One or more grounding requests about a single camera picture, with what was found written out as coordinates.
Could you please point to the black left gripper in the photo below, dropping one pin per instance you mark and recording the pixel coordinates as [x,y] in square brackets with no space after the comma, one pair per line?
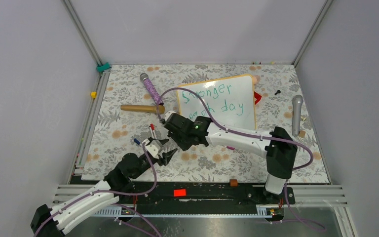
[165,157]

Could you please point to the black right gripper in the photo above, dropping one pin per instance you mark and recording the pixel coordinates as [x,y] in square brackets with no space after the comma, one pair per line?
[184,146]

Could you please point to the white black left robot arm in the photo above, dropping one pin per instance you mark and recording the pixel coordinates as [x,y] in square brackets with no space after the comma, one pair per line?
[59,220]

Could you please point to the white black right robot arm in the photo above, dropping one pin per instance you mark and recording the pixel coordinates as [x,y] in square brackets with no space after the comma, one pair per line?
[275,146]

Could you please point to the yellow framed whiteboard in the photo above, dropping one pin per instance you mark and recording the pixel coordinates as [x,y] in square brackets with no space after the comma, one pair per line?
[229,100]

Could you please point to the red capped marker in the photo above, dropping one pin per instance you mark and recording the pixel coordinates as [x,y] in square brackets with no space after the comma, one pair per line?
[152,130]

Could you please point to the blue capped marker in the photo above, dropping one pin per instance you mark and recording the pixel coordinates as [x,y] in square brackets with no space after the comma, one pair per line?
[138,142]

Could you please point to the red tape label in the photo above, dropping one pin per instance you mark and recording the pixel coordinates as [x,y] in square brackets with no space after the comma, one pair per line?
[179,193]

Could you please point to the golden brown microphone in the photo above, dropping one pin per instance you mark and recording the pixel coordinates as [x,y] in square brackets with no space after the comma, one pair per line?
[144,108]

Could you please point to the floral patterned table mat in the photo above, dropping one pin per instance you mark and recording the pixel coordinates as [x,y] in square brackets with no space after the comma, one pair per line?
[115,129]

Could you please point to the small brown wooden block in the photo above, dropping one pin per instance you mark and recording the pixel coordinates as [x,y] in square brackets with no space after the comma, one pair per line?
[233,182]

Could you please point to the purple glitter microphone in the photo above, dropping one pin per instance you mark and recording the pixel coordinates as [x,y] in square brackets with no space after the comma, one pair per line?
[151,89]

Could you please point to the pink peach cylinder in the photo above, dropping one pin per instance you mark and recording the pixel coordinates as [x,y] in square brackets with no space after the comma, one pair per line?
[257,79]

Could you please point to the small yellow cube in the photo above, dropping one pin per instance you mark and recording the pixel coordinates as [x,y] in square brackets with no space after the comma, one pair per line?
[93,94]

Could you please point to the teal corner clip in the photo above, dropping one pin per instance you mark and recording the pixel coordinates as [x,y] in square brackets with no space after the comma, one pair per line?
[103,67]

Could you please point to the silver grey microphone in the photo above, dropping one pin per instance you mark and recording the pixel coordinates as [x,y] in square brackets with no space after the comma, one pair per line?
[297,103]

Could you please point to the small tan wooden cube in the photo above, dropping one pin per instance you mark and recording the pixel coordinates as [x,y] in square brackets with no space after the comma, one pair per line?
[302,134]

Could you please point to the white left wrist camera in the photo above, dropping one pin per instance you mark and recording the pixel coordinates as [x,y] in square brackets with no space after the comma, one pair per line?
[152,149]

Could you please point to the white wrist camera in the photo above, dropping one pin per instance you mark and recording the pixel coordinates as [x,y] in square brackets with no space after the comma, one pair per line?
[152,149]
[168,115]

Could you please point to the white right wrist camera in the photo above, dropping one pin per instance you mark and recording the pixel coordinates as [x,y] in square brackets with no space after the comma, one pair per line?
[168,115]

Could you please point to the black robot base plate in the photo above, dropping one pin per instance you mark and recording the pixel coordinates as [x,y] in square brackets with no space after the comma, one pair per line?
[207,198]

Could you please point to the red plastic frame box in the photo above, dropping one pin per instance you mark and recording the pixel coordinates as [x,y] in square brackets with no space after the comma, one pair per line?
[257,98]

